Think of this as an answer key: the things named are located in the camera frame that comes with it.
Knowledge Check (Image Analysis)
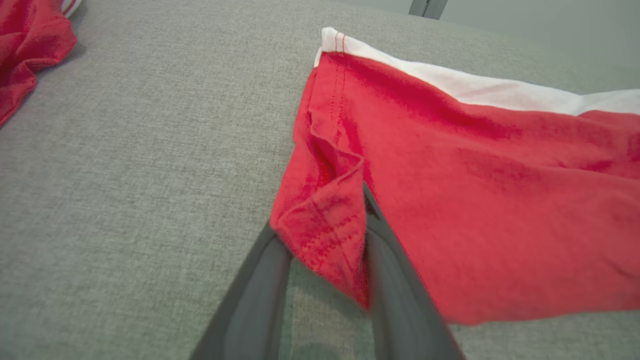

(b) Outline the red cloth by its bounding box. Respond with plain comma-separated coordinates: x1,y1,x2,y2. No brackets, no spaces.
0,0,83,128

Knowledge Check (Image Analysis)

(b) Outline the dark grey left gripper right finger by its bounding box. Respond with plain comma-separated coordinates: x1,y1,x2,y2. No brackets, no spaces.
361,181,467,360

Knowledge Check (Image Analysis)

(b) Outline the grey vertical metal post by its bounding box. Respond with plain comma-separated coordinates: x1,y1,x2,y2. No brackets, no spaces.
408,0,448,21

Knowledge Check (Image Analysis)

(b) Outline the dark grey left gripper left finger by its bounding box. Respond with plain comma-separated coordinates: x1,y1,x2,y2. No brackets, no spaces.
189,224,294,360

